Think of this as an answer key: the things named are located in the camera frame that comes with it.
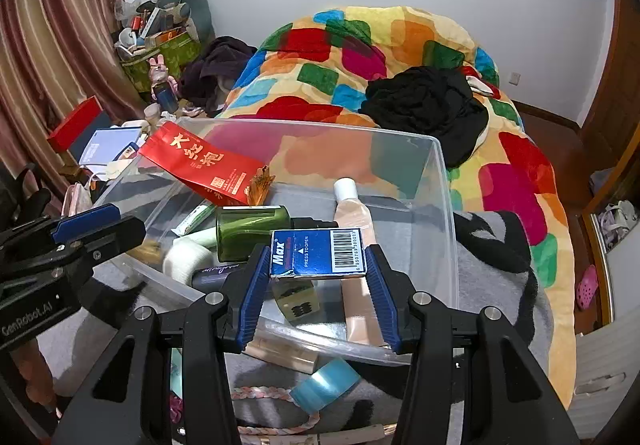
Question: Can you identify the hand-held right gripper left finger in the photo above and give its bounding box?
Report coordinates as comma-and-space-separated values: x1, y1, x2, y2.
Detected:
52, 243, 273, 445

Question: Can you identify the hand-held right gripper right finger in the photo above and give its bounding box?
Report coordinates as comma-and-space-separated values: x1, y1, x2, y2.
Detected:
364, 243, 581, 445

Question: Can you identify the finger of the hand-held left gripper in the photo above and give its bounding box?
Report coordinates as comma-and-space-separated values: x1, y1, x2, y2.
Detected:
0, 215, 147, 287
0, 204, 122, 256

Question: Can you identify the purple spray bottle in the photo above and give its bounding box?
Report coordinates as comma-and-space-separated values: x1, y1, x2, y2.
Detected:
191, 265, 246, 291

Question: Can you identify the small green card pack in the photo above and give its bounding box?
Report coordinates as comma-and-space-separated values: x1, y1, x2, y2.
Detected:
272, 281, 321, 324

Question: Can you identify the green glass bottle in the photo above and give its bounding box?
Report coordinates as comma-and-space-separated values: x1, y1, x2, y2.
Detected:
216, 206, 292, 263

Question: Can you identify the white tape roll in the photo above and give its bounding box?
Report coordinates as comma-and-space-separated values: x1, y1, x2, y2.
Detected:
162, 240, 213, 283

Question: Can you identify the blue staples box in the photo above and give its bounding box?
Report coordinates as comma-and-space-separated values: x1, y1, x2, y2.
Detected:
270, 227, 369, 280

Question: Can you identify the clear plastic storage box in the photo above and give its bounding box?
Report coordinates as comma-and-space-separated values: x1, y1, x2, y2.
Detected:
92, 118, 460, 366

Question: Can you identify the small white green tube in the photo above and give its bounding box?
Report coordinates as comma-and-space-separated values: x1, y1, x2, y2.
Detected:
171, 204, 217, 237

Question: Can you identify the pink tube with white cap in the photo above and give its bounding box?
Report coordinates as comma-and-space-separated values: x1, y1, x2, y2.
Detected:
334, 178, 391, 346

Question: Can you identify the red foil packet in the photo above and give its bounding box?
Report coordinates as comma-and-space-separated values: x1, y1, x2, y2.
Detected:
138, 121, 276, 207

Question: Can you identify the beige stick with red band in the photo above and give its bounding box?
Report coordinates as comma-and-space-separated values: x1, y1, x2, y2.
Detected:
245, 325, 318, 373

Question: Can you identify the black chair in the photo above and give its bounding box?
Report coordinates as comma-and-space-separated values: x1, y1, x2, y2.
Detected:
0, 165, 51, 228

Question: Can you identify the white and blue notebook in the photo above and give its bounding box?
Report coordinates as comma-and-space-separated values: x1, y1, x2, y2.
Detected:
79, 128, 142, 167

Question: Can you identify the red box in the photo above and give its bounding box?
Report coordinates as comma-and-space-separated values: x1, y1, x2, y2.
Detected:
47, 96, 106, 153

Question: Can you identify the blue tape roll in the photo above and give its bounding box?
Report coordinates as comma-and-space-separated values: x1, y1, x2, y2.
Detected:
290, 357, 362, 416

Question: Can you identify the grey and black blanket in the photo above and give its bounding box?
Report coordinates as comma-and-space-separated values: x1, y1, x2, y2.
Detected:
37, 170, 556, 445

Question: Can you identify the pink bunny toy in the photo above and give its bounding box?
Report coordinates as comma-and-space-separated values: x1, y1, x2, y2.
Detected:
149, 54, 180, 113

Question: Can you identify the green bag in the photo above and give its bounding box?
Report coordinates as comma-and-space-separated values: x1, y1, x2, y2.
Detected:
120, 32, 201, 93

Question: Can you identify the striped pink curtain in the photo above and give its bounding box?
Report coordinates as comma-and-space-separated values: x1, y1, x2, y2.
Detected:
0, 0, 146, 196

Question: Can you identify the black clothing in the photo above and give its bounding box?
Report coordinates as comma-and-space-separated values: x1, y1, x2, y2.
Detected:
359, 66, 490, 168

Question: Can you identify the dark purple cloth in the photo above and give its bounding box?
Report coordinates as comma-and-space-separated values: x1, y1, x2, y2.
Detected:
179, 36, 258, 112

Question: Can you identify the pink clog shoe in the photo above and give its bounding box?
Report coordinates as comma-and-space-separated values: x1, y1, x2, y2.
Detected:
575, 265, 599, 311

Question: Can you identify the colourful patterned blanket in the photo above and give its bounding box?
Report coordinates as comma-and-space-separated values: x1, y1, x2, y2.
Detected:
215, 5, 576, 408

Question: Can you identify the white plastic chair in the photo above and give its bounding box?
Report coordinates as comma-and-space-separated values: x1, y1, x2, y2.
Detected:
567, 320, 640, 441

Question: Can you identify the grey neck pillow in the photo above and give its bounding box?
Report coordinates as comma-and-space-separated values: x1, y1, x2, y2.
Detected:
157, 0, 213, 43

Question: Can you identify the white bag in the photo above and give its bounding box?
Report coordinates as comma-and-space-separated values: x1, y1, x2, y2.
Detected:
597, 200, 640, 246

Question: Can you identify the wooden wardrobe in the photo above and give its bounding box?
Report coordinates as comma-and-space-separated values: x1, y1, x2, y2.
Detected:
575, 0, 640, 326

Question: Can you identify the braided pastel rope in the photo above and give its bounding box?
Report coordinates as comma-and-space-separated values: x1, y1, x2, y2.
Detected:
232, 385, 321, 433

